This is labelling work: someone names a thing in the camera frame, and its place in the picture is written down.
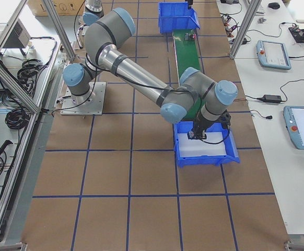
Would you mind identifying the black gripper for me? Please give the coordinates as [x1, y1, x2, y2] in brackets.
[191, 112, 214, 140]

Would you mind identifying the red push button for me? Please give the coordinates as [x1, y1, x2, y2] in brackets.
[184, 33, 196, 41]

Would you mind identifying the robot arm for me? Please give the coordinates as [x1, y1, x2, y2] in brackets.
[63, 7, 238, 141]
[74, 0, 104, 35]

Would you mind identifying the white right foam pad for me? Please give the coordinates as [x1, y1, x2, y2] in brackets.
[178, 133, 226, 157]

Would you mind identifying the blue right plastic bin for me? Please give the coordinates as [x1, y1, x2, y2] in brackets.
[173, 121, 240, 167]

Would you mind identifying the blue plastic bin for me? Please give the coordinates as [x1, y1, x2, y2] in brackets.
[158, 2, 201, 34]
[173, 121, 240, 167]

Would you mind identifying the black power adapter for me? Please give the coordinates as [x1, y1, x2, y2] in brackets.
[263, 95, 282, 104]

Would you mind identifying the far teach pendant tablet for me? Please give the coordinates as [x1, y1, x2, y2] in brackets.
[256, 40, 291, 70]

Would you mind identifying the teach pendant tablet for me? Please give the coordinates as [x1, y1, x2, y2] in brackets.
[256, 40, 291, 70]
[283, 106, 304, 150]

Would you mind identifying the near teach pendant tablet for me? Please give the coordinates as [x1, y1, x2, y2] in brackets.
[283, 106, 304, 150]

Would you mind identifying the blue left plastic bin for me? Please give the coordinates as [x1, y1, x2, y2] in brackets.
[158, 2, 201, 34]

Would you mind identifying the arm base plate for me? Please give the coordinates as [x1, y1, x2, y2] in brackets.
[60, 82, 107, 116]

